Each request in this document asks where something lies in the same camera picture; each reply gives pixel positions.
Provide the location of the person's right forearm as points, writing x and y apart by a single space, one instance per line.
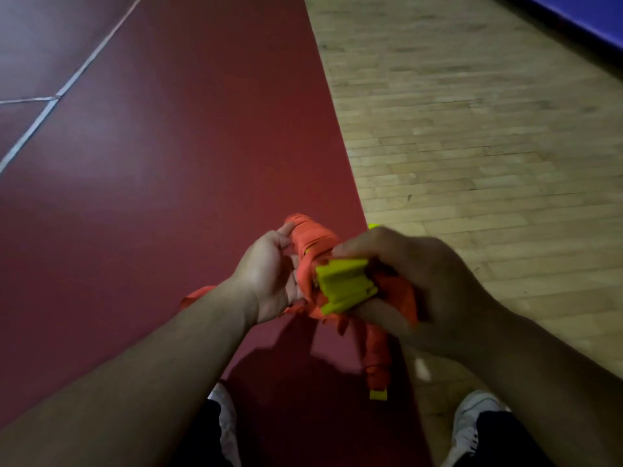
555 389

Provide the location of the person's left forearm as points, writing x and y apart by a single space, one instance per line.
117 379

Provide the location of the white shoe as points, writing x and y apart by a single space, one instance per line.
226 418
467 423

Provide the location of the black left trouser leg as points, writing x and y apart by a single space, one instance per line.
199 440

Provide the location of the person's left hand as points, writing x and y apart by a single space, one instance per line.
265 277

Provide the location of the black right trouser leg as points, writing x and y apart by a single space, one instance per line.
511 442

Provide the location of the white left shoe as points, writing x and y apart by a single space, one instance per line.
226 418

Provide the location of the person's right hand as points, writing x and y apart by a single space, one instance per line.
438 291

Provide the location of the black trouser leg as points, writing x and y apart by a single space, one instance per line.
511 442
199 440

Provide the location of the white right shoe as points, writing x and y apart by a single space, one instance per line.
467 423

